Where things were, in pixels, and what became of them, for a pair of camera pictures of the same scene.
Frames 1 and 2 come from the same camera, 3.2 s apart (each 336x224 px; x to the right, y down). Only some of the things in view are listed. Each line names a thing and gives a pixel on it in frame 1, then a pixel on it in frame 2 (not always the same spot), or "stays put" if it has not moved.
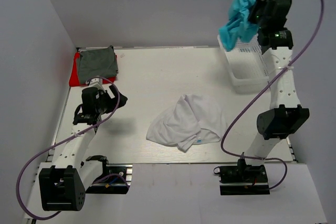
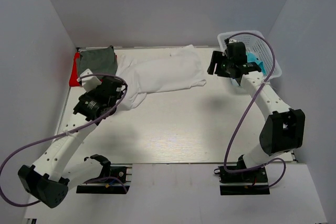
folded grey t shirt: x=99 y=62 stays put
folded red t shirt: x=74 y=78 stays put
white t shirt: x=193 y=120 -> x=167 y=68
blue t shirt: x=239 y=26 -> x=252 y=57
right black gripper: x=258 y=3 -> x=217 y=57
